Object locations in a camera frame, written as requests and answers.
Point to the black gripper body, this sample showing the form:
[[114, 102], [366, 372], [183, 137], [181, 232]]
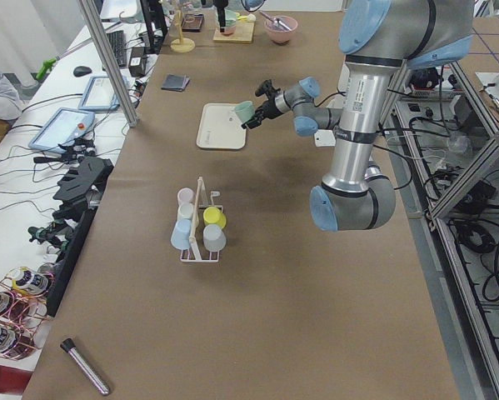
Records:
[[220, 15], [269, 107]]

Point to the green cup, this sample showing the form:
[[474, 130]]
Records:
[[245, 111]]

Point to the cream rabbit tray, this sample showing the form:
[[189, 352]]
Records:
[[220, 128]]

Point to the white wire cup rack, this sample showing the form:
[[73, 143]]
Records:
[[203, 199]]

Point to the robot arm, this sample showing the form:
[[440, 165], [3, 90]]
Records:
[[376, 38], [249, 6]]

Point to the pink cup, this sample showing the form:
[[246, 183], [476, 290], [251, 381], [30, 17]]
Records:
[[185, 195]]

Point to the yellow cup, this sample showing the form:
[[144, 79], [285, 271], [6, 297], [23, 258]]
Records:
[[214, 215]]

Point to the cream cup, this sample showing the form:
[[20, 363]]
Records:
[[185, 211]]

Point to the grey cup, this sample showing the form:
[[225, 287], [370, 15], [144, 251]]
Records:
[[214, 238]]

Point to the light blue cup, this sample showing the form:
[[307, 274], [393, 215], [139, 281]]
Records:
[[181, 234]]

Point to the stacked green bowls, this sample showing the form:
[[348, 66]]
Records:
[[229, 27]]

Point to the wooden cutting board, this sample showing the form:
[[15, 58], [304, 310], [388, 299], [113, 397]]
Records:
[[243, 33]]

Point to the wooden mug tree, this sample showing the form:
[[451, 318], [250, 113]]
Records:
[[180, 44]]

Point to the metal ice scoop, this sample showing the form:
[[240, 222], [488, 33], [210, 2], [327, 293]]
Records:
[[276, 21]]

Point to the pink bowl with ice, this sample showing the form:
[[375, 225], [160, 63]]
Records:
[[278, 34]]

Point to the grey folded cloth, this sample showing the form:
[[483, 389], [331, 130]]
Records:
[[175, 83]]

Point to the black keyboard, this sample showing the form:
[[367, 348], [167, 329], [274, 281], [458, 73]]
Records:
[[117, 43]]

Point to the blue teach pendant far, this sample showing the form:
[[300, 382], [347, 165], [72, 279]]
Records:
[[99, 96]]

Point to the blue teach pendant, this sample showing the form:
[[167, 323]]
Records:
[[62, 129], [99, 96]]

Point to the black computer mouse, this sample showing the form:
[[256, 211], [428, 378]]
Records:
[[81, 71]]

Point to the black slotted stand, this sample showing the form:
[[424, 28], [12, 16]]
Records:
[[77, 182]]

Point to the blue teach pendant near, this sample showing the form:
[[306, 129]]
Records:
[[62, 129]]

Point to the metal tube black cap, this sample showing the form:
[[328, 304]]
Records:
[[70, 348]]

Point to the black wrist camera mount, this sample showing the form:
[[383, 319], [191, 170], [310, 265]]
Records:
[[266, 88]]

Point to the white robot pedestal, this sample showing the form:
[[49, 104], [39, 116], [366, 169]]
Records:
[[325, 138]]

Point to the aluminium frame post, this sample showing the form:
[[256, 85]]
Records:
[[104, 51]]

